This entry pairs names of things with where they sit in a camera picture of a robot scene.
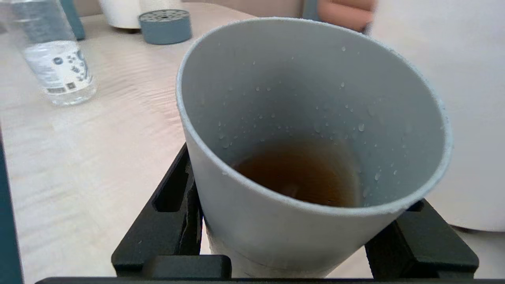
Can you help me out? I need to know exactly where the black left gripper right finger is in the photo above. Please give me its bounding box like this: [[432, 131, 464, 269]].
[[365, 199, 480, 280]]

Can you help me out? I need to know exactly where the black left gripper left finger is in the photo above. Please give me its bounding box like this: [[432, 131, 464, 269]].
[[111, 142, 233, 278]]

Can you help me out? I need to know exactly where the grey-blue plastic cup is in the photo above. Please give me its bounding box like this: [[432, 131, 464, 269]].
[[176, 17, 453, 278]]

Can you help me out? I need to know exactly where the large tea drink dispenser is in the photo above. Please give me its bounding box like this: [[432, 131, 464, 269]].
[[369, 0, 505, 232]]

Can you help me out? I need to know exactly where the small clear glass bottle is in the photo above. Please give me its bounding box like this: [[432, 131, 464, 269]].
[[0, 0, 98, 106]]

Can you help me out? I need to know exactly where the small blue drip tray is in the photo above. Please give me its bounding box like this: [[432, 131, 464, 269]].
[[138, 9, 193, 45]]

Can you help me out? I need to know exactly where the small clear water dispenser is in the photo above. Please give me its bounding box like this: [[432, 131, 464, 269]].
[[99, 0, 184, 29]]

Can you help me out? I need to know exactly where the small blue box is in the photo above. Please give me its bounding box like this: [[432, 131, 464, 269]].
[[59, 0, 86, 41]]

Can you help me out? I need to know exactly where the pink bolster cushion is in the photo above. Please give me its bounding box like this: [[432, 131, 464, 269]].
[[318, 0, 375, 33]]

